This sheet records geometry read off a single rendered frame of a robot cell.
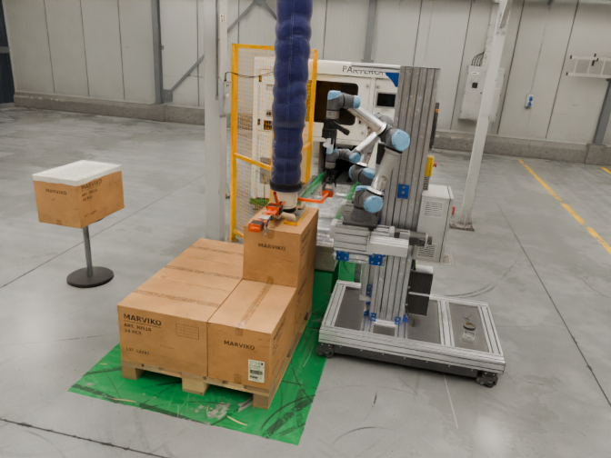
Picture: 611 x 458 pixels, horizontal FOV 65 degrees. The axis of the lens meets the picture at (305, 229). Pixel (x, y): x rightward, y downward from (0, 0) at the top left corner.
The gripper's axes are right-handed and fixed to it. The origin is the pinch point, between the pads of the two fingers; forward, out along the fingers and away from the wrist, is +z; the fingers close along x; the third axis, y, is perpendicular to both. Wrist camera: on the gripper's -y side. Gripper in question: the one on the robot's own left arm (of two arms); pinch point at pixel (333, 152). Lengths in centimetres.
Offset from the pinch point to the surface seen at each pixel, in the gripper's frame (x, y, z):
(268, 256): -7, 39, 78
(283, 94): -25, 39, -29
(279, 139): -28.0, 40.7, 0.8
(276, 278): -7, 33, 93
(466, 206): -351, -133, 123
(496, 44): -351, -132, -76
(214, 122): -145, 135, 13
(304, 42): -29, 28, -61
